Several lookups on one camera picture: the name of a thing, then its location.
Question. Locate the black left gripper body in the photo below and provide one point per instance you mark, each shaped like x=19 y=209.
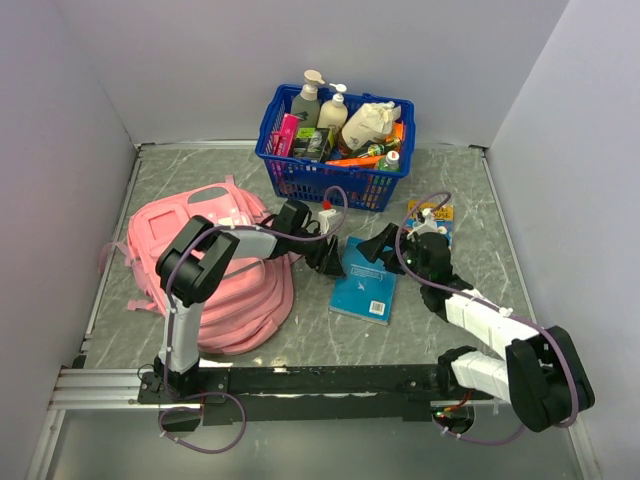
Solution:
x=313 y=251

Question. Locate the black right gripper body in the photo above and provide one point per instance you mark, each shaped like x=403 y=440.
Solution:
x=392 y=263

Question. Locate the teal paperback book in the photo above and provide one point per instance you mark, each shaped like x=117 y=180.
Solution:
x=367 y=290

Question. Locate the yellow treehouse book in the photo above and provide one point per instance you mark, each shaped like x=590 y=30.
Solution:
x=442 y=217

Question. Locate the pink student backpack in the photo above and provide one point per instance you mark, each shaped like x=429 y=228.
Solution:
x=255 y=296

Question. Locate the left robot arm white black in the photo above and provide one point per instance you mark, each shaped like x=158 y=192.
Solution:
x=193 y=266

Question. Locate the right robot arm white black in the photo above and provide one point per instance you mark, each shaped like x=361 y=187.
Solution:
x=536 y=370

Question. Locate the orange toothbrush pack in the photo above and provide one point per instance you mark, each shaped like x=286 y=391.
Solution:
x=365 y=163

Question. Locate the small green bottle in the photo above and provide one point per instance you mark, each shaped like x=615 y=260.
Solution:
x=381 y=148

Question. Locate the blue plastic basket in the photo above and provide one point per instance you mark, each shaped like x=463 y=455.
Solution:
x=307 y=180

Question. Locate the black green box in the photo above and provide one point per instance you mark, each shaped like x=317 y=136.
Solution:
x=314 y=144

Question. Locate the pink box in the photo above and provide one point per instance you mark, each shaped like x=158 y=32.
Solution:
x=282 y=140

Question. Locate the cream pump bottle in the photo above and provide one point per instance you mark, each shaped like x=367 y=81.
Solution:
x=333 y=113

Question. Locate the grey pump bottle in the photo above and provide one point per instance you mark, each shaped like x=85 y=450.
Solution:
x=306 y=105

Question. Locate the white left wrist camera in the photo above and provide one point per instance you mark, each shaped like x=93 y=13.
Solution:
x=328 y=218

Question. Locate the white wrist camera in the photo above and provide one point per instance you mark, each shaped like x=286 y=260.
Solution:
x=328 y=218
x=423 y=222

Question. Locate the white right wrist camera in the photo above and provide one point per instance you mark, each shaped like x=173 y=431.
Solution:
x=423 y=222

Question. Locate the beige drawstring pouch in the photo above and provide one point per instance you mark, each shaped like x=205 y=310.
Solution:
x=372 y=121

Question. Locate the black mounting base rail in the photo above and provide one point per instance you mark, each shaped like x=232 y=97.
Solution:
x=315 y=393

